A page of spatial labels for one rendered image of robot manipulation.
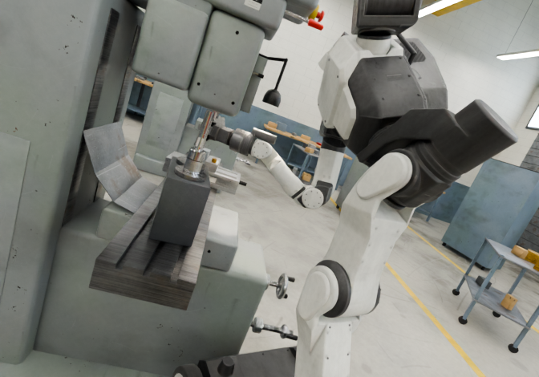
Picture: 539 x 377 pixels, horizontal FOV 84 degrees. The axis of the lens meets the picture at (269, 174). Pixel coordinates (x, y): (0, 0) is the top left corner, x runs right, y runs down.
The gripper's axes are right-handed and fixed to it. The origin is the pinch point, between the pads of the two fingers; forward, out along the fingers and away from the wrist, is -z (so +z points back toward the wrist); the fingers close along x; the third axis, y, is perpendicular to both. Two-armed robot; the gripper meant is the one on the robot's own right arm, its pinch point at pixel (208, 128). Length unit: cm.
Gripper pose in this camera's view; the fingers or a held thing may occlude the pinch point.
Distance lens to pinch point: 121.0
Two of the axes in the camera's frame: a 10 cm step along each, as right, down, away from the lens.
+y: -3.5, 9.1, 2.2
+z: 9.3, 3.7, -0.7
